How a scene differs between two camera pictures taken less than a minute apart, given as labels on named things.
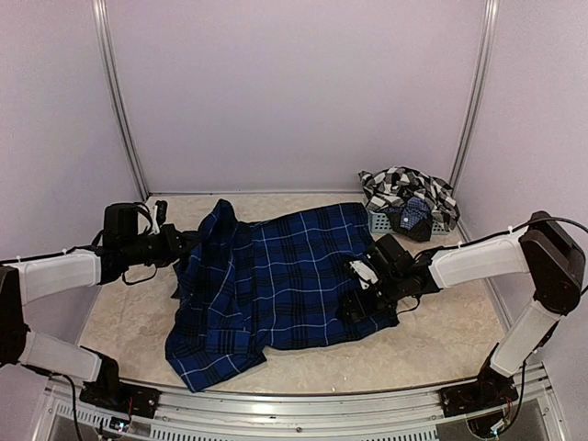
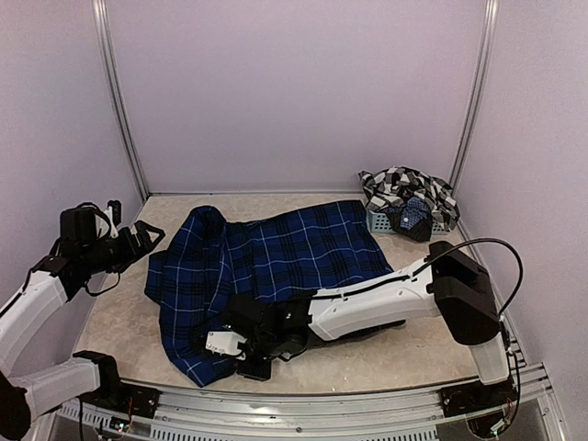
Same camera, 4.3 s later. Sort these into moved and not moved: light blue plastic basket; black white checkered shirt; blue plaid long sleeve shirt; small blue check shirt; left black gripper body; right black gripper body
Moved: left black gripper body; blue plaid long sleeve shirt; right black gripper body
Not moved: black white checkered shirt; light blue plastic basket; small blue check shirt
